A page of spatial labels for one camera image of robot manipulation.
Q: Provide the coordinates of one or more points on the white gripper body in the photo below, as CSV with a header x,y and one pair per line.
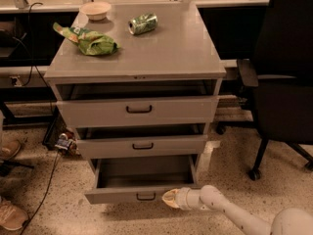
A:
x,y
183,198

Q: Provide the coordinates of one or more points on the grey bottom drawer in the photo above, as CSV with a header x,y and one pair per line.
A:
x,y
145,179

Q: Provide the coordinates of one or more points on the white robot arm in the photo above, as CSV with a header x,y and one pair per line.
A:
x,y
290,221

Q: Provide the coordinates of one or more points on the grey drawer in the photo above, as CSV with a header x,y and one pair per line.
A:
x,y
145,179
141,141
136,111

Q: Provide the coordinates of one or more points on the small colourful floor clutter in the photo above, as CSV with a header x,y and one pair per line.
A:
x,y
66,144

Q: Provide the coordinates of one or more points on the grey metal drawer cabinet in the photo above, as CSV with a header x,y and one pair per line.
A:
x,y
177,57

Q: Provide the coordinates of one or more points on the grey top drawer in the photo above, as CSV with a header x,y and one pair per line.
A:
x,y
136,111

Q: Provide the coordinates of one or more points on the wall power outlet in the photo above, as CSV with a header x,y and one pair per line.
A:
x,y
16,81

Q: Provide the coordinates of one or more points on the grey middle drawer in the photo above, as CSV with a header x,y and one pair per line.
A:
x,y
141,141

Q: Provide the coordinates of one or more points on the black office chair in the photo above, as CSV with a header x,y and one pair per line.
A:
x,y
277,80

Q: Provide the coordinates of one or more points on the green soda can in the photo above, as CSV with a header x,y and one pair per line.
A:
x,y
142,24

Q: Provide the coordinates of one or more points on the green chip bag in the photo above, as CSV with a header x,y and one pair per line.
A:
x,y
89,42

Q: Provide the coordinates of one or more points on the beige paper bowl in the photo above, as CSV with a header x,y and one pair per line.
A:
x,y
95,11

